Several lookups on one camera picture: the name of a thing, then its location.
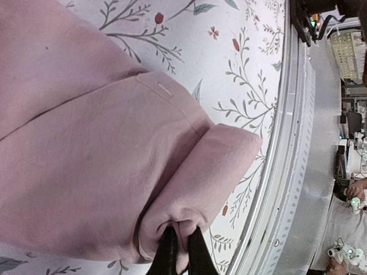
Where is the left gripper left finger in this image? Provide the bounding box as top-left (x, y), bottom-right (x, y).
top-left (147, 226), bottom-right (178, 275)

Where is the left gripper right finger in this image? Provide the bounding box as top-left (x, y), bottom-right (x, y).
top-left (188, 227), bottom-right (219, 275)

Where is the pink and white underwear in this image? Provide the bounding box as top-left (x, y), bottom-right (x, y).
top-left (1, 1), bottom-right (261, 274)

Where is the floral patterned table mat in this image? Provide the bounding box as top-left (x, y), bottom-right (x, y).
top-left (1, 1), bottom-right (285, 274)

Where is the aluminium front rail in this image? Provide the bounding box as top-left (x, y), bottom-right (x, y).
top-left (227, 27), bottom-right (341, 274)

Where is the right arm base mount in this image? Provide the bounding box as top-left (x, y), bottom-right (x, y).
top-left (289, 1), bottom-right (366, 46)

